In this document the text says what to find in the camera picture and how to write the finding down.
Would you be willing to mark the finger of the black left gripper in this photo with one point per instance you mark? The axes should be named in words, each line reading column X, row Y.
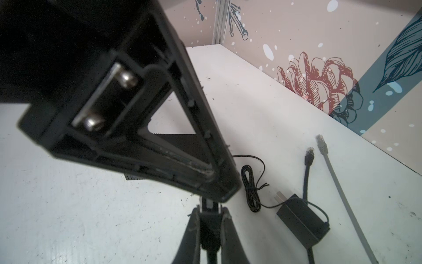
column 119, row 92

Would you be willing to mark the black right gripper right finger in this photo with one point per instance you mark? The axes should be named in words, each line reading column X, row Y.
column 232, row 249

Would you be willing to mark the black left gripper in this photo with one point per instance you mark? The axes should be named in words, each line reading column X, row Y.
column 42, row 41

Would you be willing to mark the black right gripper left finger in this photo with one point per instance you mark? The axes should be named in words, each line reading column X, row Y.
column 190, row 247

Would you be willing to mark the black power adapter with cable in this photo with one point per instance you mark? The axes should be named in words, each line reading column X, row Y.
column 306, row 221

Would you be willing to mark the black network switch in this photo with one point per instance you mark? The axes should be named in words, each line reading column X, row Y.
column 170, row 158

